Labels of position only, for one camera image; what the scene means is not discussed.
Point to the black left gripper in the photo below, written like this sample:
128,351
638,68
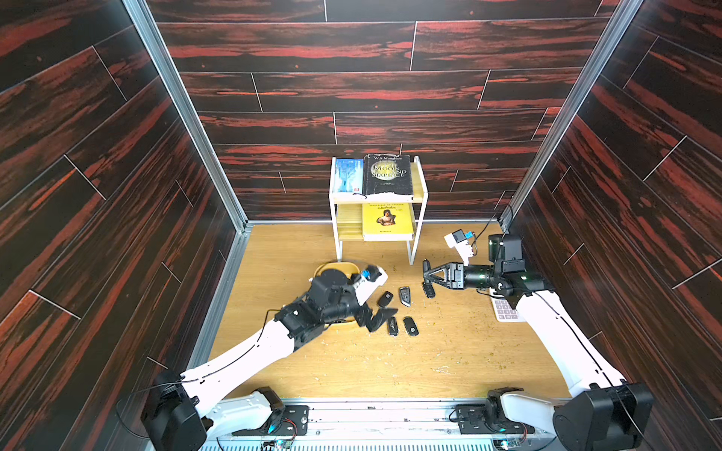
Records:
374,321

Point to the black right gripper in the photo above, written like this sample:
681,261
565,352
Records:
454,275

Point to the black flip car key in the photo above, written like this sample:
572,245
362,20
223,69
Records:
385,299

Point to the yellow storage tray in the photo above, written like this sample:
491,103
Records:
338,268

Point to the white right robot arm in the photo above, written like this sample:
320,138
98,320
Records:
605,411

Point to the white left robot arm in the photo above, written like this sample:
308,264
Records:
184,410

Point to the white calculator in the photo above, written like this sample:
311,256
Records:
504,312

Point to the yellow book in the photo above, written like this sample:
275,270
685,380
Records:
384,222

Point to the white metal shelf rack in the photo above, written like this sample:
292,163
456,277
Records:
379,198

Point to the black hardcover book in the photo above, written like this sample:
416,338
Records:
386,174

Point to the blue book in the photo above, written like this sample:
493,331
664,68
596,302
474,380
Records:
349,177

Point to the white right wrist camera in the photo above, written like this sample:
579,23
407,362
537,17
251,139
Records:
461,242

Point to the black car key with ring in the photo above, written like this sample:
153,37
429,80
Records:
405,296

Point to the aluminium rail frame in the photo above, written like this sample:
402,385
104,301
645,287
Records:
360,423

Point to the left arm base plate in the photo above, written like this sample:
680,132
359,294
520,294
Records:
292,421

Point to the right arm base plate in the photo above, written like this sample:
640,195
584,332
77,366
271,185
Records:
478,419

